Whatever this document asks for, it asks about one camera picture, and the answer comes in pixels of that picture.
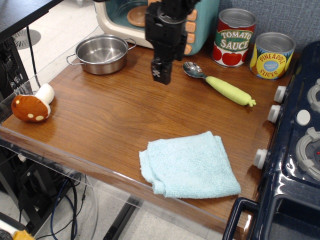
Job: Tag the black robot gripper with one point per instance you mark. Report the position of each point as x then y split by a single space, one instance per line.
165 29

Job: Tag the stainless steel pan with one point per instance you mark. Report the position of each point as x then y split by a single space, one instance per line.
102 54

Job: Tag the light blue folded cloth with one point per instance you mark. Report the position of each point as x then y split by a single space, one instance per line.
190 167

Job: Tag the toy microwave oven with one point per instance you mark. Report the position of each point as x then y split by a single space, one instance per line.
126 19

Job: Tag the tomato sauce can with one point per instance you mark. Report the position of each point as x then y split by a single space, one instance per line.
234 33

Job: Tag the pineapple slices can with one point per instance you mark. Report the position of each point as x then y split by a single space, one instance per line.
272 54

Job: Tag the clear acrylic table guard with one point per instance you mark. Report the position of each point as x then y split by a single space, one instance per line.
44 76

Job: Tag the brown plush mushroom toy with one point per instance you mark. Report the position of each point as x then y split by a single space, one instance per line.
34 108

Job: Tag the black desk at left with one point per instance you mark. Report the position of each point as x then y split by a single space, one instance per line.
17 14

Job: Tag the dark blue toy stove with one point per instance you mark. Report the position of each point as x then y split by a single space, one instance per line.
288 204

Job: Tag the spoon with green handle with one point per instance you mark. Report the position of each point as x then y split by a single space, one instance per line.
224 88

